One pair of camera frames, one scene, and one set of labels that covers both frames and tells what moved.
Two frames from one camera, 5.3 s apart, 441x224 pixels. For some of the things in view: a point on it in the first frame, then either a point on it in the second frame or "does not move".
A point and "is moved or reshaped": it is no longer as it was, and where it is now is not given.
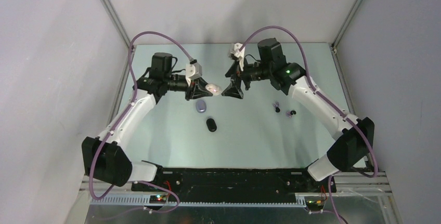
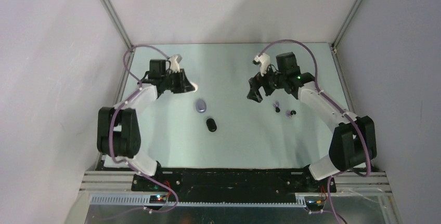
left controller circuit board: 157,199 does not move
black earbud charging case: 211,124 does not move
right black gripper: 234,89 → 255,82
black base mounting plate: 234,182 does not move
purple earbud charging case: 200,106 does not move
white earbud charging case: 216,90 is moved or reshaped
